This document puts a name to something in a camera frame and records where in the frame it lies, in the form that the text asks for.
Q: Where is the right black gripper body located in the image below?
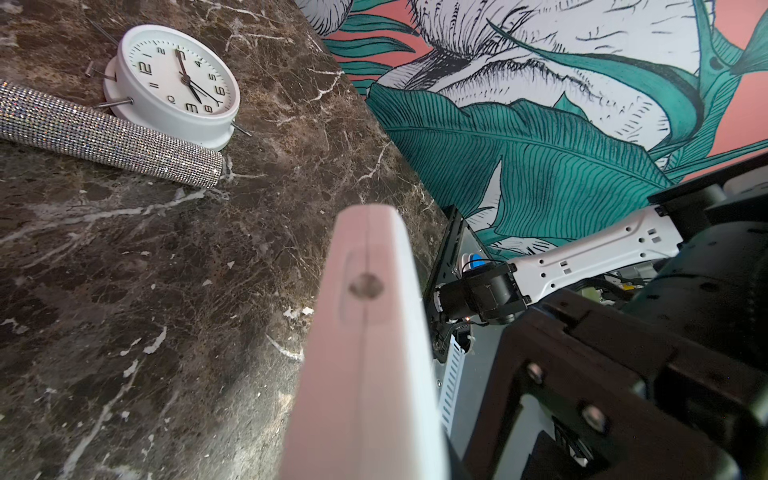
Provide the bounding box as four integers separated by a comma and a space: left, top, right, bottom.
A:
463, 291, 767, 479

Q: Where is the white remote control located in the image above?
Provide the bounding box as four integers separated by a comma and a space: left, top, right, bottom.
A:
279, 204, 450, 479

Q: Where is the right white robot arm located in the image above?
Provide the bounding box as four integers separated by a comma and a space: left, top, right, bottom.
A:
425, 155, 767, 479

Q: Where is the blue push button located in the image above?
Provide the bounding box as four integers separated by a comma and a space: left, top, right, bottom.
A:
461, 253, 490, 272

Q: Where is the white alarm clock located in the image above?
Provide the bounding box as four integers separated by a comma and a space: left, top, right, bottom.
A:
100, 24, 244, 151

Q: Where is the glitter microphone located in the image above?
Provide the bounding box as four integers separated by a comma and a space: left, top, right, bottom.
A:
1, 80, 224, 188

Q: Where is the white vented cable duct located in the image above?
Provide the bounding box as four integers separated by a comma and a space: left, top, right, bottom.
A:
437, 337, 465, 436

